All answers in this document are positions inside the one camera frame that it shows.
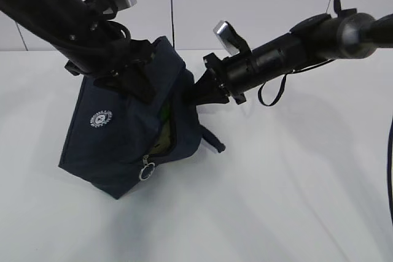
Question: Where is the green cucumber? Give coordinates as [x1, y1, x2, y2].
[160, 102, 171, 123]

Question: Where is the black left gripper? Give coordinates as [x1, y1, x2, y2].
[64, 39, 155, 104]

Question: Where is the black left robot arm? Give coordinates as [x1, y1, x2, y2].
[1, 0, 156, 104]

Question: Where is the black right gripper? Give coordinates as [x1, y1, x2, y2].
[181, 47, 295, 106]

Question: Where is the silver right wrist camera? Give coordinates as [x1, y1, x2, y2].
[213, 20, 250, 56]

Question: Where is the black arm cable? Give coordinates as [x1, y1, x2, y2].
[257, 59, 335, 107]
[66, 0, 131, 45]

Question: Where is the glass container green lid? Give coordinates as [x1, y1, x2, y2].
[149, 120, 174, 155]

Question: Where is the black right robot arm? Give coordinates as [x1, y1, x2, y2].
[184, 0, 392, 106]

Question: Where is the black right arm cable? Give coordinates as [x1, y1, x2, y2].
[257, 59, 335, 107]

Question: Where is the navy blue lunch bag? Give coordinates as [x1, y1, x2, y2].
[58, 36, 225, 199]

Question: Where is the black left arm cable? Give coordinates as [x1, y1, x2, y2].
[66, 0, 131, 45]

